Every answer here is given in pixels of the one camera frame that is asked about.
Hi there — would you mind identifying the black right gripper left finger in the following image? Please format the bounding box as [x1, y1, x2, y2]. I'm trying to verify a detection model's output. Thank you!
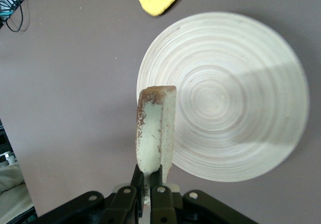
[107, 163, 145, 224]

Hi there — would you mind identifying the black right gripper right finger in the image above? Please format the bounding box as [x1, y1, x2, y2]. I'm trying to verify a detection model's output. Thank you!
[149, 165, 177, 224]

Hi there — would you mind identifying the round light wooden plate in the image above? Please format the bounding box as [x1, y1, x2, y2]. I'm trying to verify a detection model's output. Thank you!
[136, 12, 310, 183]

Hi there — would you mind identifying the brown bread toast slice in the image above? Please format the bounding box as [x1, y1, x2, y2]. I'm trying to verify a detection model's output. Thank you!
[135, 85, 178, 184]

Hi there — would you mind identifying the black looped floor cable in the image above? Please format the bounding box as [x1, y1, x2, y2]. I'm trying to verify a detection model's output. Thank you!
[4, 0, 31, 33]

